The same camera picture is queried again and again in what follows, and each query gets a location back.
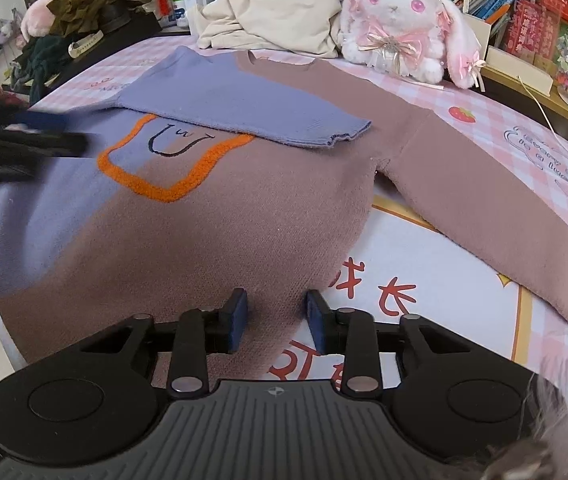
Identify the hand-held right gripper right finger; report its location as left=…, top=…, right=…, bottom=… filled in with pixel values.
left=306, top=291, right=475, bottom=400

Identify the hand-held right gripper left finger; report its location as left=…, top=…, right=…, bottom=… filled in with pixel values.
left=79, top=287, right=249, bottom=400

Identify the purple and brown sweater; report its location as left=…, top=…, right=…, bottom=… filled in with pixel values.
left=0, top=46, right=568, bottom=367

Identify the dark green cloth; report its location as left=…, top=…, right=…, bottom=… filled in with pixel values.
left=13, top=36, right=74, bottom=98

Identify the pink plush toy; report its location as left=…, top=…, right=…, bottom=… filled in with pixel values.
left=19, top=0, right=77, bottom=42

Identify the pink checkered printed bed sheet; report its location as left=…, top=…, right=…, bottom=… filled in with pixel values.
left=0, top=40, right=568, bottom=391

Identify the dark green jacket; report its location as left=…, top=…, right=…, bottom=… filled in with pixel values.
left=45, top=0, right=155, bottom=37

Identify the blue and white bottle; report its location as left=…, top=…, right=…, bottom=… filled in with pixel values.
left=171, top=0, right=191, bottom=29

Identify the cream cloth garment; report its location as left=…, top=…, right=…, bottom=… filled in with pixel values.
left=195, top=0, right=342, bottom=58

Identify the grey furry sleeve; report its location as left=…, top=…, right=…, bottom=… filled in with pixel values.
left=474, top=372, right=568, bottom=480

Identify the white and pink bunny plush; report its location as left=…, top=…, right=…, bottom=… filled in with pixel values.
left=339, top=0, right=486, bottom=90

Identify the wooden bookshelf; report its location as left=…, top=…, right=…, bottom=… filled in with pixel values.
left=464, top=10, right=568, bottom=148

